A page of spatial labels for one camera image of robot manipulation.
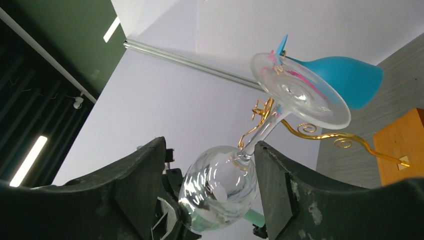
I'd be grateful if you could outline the blue wine glass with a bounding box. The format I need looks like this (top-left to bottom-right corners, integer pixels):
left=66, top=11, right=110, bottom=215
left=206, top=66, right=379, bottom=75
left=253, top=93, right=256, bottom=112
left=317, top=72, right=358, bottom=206
left=275, top=33, right=384, bottom=111

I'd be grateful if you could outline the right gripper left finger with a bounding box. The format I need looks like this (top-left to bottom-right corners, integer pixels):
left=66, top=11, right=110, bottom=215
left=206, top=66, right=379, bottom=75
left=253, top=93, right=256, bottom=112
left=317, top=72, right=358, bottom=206
left=0, top=136, right=167, bottom=240

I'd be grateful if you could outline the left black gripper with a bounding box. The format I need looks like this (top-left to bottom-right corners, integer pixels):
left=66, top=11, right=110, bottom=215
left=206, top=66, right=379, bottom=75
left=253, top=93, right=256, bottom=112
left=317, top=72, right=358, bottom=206
left=150, top=148, right=202, bottom=240

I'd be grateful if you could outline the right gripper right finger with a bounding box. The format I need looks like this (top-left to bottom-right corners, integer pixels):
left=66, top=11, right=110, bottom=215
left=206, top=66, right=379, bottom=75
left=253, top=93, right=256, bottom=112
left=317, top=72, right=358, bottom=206
left=254, top=141, right=424, bottom=240

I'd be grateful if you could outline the orange wooden rack base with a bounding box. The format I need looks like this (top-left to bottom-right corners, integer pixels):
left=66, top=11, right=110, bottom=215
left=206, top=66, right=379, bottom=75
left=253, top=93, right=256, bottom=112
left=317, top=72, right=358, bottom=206
left=373, top=108, right=424, bottom=186

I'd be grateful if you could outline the gold wire wine glass rack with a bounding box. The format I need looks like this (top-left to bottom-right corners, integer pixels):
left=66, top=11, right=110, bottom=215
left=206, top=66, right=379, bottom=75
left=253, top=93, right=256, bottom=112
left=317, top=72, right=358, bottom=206
left=237, top=96, right=411, bottom=168

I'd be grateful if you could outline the clear wine glass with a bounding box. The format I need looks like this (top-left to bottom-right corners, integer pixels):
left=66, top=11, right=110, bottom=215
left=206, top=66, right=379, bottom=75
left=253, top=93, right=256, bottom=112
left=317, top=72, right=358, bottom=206
left=178, top=52, right=352, bottom=233

